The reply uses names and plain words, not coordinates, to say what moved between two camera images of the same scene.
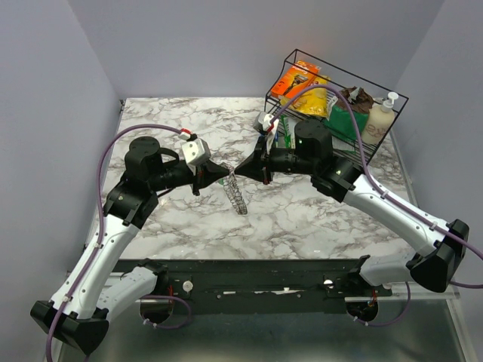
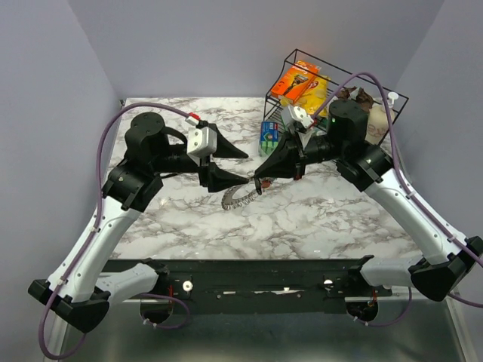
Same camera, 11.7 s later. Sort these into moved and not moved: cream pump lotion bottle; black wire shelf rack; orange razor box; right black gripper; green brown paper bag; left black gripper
Moved: left black gripper; right black gripper
Not moved: orange razor box; green brown paper bag; black wire shelf rack; cream pump lotion bottle
